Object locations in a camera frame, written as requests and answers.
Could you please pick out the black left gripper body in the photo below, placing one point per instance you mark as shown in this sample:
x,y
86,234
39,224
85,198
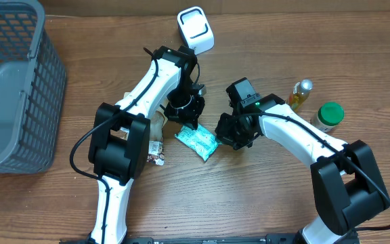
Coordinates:
x,y
183,107

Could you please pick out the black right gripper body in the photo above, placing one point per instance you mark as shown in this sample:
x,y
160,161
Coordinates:
x,y
231,132

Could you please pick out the teal snack pack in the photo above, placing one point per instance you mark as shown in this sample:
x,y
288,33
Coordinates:
x,y
200,140

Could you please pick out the brown teal snack bag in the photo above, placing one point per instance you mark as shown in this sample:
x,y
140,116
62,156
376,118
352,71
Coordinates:
x,y
156,153

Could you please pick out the yellow liquid bottle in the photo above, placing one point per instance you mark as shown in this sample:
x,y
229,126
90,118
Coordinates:
x,y
299,94

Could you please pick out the green lid jar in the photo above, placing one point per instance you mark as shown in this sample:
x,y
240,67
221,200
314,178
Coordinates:
x,y
328,116

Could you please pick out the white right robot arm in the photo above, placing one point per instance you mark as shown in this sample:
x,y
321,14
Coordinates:
x,y
347,184

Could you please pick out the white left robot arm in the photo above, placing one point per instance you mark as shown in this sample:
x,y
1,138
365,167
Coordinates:
x,y
121,134

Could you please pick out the white barcode scanner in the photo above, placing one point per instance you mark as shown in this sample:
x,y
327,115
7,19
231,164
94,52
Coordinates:
x,y
195,29

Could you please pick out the grey plastic basket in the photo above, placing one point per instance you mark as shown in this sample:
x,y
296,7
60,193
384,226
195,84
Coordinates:
x,y
32,89

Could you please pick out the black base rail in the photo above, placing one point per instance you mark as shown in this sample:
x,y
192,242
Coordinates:
x,y
215,240

